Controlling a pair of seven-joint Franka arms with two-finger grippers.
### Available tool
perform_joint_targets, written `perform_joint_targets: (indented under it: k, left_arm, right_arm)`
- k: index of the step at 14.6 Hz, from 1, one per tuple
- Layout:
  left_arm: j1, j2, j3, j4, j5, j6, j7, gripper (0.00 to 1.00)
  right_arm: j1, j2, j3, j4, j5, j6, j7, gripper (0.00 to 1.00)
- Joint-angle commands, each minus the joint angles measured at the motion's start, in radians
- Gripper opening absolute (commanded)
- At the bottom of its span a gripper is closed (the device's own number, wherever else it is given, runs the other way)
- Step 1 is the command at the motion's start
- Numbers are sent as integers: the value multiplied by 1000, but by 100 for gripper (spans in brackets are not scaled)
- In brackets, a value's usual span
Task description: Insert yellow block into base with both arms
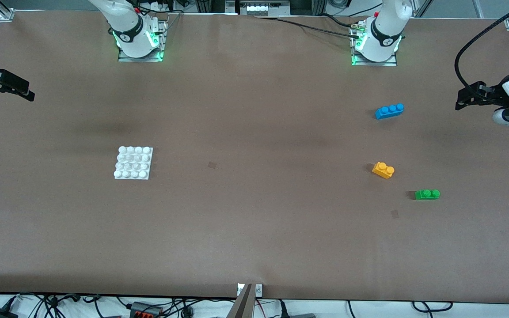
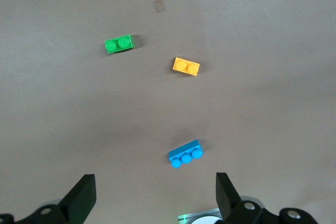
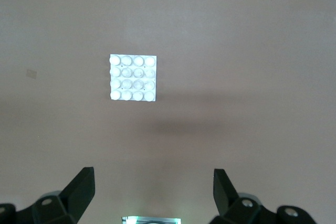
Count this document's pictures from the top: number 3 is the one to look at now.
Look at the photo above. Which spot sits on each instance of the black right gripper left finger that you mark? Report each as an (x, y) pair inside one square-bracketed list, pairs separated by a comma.
[(71, 203)]

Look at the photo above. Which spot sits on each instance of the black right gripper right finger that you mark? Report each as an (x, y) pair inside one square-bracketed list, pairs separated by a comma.
[(231, 208)]

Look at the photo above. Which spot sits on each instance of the brown tape patch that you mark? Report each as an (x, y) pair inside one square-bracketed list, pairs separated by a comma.
[(31, 73)]

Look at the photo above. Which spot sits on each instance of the white studded base plate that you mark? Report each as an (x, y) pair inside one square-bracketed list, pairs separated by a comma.
[(132, 77)]

